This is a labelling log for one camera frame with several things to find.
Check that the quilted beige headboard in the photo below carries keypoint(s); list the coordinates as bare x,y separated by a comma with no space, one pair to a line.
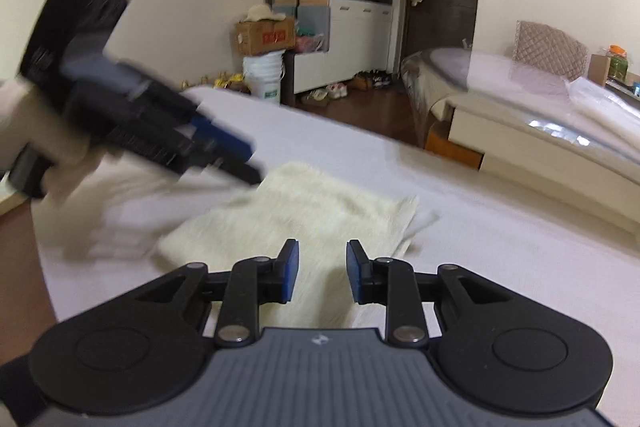
550,49

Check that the cream fluffy towel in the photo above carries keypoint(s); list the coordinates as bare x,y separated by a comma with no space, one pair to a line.
300,212

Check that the white wall cabinet unit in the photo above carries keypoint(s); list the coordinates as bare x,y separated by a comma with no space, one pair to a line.
360,7

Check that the plastic covered bed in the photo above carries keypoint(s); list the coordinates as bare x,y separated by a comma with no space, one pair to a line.
525,117

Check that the brown shoe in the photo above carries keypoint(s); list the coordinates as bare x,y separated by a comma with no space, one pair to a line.
362,82

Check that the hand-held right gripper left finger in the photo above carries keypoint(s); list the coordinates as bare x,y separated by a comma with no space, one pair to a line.
290,270

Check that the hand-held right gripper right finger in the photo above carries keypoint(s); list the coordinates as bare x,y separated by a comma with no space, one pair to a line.
356,273

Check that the small brown box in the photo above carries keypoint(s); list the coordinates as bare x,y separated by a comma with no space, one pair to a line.
599,68

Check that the white plastic bucket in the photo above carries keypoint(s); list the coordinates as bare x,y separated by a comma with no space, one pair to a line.
264,77

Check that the person's left hand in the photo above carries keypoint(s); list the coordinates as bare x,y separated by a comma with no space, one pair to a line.
30,117

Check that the green jar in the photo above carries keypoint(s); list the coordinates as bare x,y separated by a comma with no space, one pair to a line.
618,64

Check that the cream sun hat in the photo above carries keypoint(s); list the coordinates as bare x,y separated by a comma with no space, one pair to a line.
262,13

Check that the yellow bundle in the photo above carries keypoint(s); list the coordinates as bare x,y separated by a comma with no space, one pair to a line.
229,81

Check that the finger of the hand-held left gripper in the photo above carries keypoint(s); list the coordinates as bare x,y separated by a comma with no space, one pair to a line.
235,169
225,137

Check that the pair of light shoes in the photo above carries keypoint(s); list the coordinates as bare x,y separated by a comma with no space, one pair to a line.
327,93

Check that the red label cardboard box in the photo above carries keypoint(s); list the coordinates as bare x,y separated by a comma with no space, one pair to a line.
265,37

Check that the black white sneaker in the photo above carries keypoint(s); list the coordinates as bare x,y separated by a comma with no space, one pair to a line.
382,78

